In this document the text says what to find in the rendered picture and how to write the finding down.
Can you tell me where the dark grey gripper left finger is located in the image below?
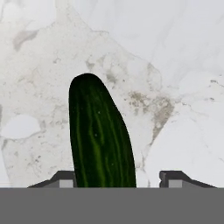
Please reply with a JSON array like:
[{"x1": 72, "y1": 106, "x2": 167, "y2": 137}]
[{"x1": 27, "y1": 170, "x2": 77, "y2": 189}]

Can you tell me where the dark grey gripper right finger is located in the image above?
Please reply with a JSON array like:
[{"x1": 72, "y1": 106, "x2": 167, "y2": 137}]
[{"x1": 158, "y1": 170, "x2": 217, "y2": 189}]

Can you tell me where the dark green cucumber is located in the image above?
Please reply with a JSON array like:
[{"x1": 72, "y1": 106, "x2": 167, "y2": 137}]
[{"x1": 68, "y1": 73, "x2": 137, "y2": 189}]

